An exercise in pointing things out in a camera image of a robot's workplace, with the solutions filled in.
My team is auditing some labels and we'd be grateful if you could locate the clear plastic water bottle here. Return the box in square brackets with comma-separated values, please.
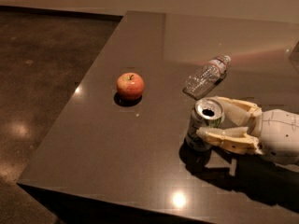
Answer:
[183, 55, 231, 100]

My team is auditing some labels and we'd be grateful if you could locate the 7up soda can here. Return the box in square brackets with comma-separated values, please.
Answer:
[185, 98, 224, 151]

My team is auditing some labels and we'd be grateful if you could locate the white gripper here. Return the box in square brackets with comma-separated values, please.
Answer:
[196, 96, 299, 165]

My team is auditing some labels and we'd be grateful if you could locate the red apple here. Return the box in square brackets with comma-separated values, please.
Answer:
[117, 73, 145, 101]

